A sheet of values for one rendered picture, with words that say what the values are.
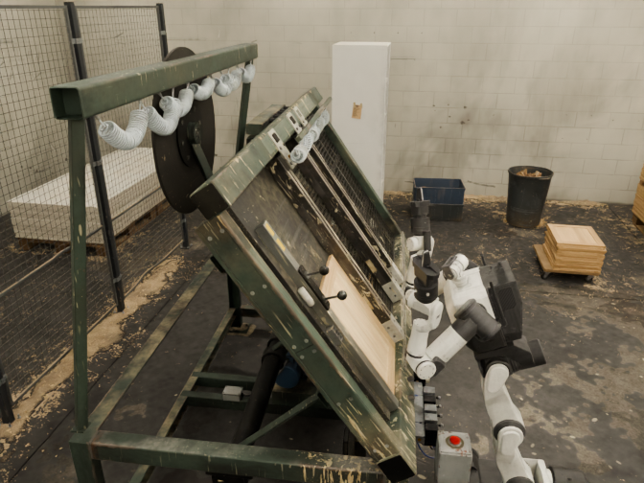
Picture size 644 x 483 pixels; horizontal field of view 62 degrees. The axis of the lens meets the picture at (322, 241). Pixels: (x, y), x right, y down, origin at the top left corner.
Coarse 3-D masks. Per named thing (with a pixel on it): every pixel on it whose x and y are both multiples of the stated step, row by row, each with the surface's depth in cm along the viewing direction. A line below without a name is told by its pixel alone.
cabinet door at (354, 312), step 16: (336, 272) 247; (320, 288) 223; (336, 288) 237; (352, 288) 253; (336, 304) 228; (352, 304) 244; (352, 320) 234; (368, 320) 251; (352, 336) 224; (368, 336) 241; (384, 336) 259; (368, 352) 232; (384, 352) 249; (384, 368) 239
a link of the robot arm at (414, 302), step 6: (414, 294) 198; (408, 300) 204; (414, 300) 201; (420, 300) 196; (426, 300) 195; (432, 300) 196; (438, 300) 202; (408, 306) 205; (414, 306) 202; (420, 306) 200; (426, 306) 198; (426, 312) 200
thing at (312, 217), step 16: (272, 128) 240; (304, 144) 236; (272, 160) 239; (288, 160) 237; (288, 176) 241; (288, 192) 243; (304, 192) 247; (304, 208) 246; (320, 224) 248; (320, 240) 251; (336, 240) 252; (336, 256) 253; (352, 272) 255; (368, 288) 257; (384, 320) 263; (400, 336) 265
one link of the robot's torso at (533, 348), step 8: (512, 344) 232; (520, 344) 233; (528, 344) 236; (536, 344) 234; (488, 352) 234; (496, 352) 233; (504, 352) 232; (512, 352) 232; (520, 352) 231; (528, 352) 231; (536, 352) 233; (512, 360) 235; (520, 360) 233; (528, 360) 232; (536, 360) 233; (544, 360) 232; (480, 368) 239; (520, 368) 236; (528, 368) 237
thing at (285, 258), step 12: (264, 228) 198; (264, 240) 200; (276, 240) 201; (276, 252) 202; (288, 252) 205; (288, 264) 203; (300, 276) 204; (324, 312) 209; (336, 324) 211; (348, 336) 214; (348, 348) 214; (360, 360) 216; (360, 372) 218; (372, 372) 217; (372, 384) 219; (384, 384) 222; (384, 396) 221; (396, 408) 223
